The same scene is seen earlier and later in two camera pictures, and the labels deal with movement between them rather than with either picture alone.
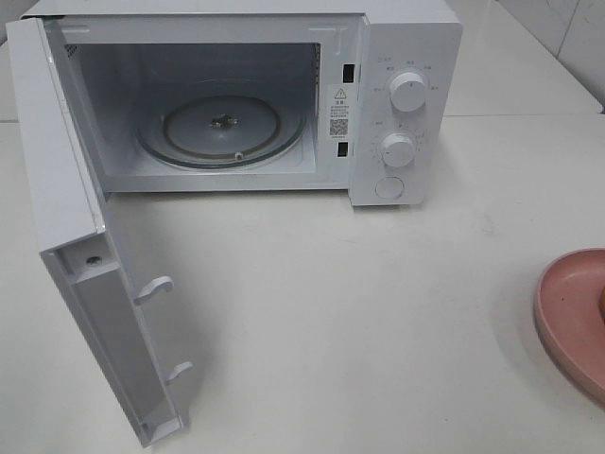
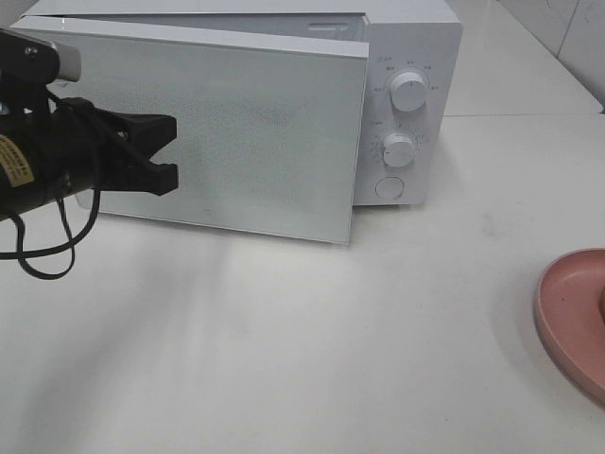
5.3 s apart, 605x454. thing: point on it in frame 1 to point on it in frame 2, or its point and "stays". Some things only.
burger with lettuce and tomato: [601, 306] stays
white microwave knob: [396, 149] stays
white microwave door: [77, 236] to [267, 125]
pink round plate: [567, 303] stays
